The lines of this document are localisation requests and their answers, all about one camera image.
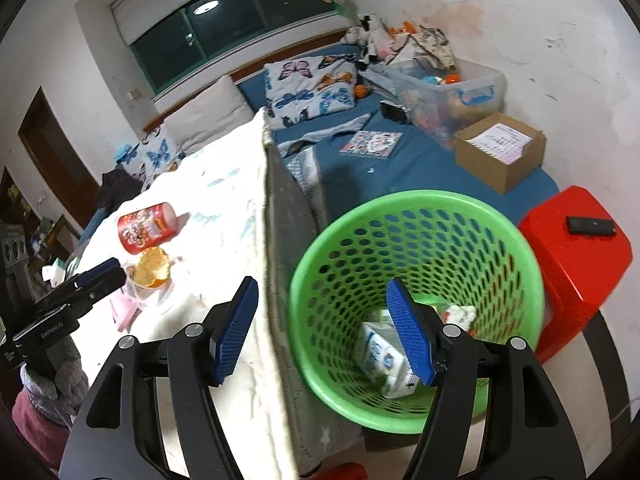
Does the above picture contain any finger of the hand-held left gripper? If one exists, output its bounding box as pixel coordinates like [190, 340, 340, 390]
[47, 258, 122, 293]
[34, 265, 127, 316]

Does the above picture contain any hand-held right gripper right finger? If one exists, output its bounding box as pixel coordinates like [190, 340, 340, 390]
[386, 277, 586, 480]

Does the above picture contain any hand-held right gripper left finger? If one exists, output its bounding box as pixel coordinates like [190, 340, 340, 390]
[59, 276, 259, 480]

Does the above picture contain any pink packet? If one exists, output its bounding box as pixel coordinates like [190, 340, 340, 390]
[111, 287, 146, 332]

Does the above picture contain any white carton box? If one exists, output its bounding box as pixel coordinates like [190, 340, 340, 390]
[359, 309, 427, 399]

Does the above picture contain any clear printed plastic wrapper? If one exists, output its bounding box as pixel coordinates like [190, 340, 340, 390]
[435, 304, 478, 333]

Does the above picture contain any red instant noodle cup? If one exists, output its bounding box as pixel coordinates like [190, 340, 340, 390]
[118, 202, 179, 255]

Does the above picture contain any green plastic basket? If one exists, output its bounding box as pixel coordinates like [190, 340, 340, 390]
[287, 189, 547, 436]

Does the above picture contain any person's left forearm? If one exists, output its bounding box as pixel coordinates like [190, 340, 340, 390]
[12, 340, 92, 468]

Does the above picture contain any white tissue box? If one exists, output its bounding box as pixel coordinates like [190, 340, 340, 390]
[41, 256, 68, 285]

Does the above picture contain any cluttered dark wooden shelf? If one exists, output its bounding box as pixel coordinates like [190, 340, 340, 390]
[0, 167, 81, 286]

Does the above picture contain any black clothing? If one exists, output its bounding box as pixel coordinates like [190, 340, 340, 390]
[96, 168, 144, 211]

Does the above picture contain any dark wooden door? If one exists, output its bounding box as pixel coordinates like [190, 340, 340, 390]
[17, 87, 101, 231]

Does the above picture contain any grey star tablecloth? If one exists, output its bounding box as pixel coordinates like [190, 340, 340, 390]
[265, 145, 368, 478]

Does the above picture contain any white printed quilted blanket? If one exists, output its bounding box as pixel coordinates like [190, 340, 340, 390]
[65, 107, 306, 480]

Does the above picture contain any butterfly print pillow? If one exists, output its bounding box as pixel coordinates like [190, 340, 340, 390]
[134, 124, 182, 192]
[262, 54, 360, 122]

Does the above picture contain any blue sofa bed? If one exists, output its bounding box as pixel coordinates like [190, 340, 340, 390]
[80, 42, 560, 241]

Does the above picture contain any red plastic stool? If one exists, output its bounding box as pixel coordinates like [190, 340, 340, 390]
[517, 185, 634, 367]

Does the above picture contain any brown cardboard box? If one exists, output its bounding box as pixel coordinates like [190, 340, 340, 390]
[453, 113, 547, 196]

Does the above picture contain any colourful picture book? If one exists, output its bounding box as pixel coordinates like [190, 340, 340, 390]
[339, 130, 404, 159]

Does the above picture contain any grey pillow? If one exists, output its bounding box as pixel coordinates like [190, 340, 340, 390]
[164, 75, 255, 156]

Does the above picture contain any black remote control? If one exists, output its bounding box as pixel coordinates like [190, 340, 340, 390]
[566, 215, 617, 237]

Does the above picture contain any white printed paper sheet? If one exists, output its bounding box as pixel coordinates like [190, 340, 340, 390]
[470, 121, 535, 165]

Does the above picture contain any grey patterned cloth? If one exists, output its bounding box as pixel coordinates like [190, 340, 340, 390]
[276, 112, 373, 158]

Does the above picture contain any black handheld device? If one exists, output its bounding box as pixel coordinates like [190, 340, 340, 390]
[379, 100, 410, 124]

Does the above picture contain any clear plastic storage bin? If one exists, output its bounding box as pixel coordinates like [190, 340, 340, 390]
[385, 57, 507, 150]

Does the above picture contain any grey patterned pad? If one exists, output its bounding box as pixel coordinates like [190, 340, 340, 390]
[359, 66, 401, 92]

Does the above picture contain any white roller blind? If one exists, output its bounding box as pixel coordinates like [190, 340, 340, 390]
[110, 0, 301, 43]

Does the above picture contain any window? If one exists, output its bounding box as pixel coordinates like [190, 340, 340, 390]
[129, 0, 333, 96]

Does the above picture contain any black and white plush toy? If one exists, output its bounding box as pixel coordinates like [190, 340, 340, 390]
[342, 14, 396, 63]

